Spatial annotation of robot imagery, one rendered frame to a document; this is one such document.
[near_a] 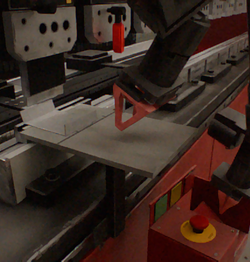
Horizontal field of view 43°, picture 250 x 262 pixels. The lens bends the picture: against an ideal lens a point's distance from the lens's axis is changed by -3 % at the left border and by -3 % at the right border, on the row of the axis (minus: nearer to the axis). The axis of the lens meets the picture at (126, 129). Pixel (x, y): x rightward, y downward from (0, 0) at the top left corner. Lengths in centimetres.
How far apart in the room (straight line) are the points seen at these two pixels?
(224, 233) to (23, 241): 39
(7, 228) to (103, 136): 22
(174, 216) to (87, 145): 29
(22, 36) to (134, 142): 24
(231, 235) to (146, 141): 29
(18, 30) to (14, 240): 32
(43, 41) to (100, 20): 17
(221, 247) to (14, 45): 52
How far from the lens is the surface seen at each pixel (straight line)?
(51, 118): 64
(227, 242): 69
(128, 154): 50
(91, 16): 67
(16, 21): 53
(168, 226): 70
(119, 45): 70
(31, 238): 55
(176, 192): 74
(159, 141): 54
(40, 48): 57
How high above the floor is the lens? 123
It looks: 23 degrees down
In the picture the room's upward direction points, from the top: straight up
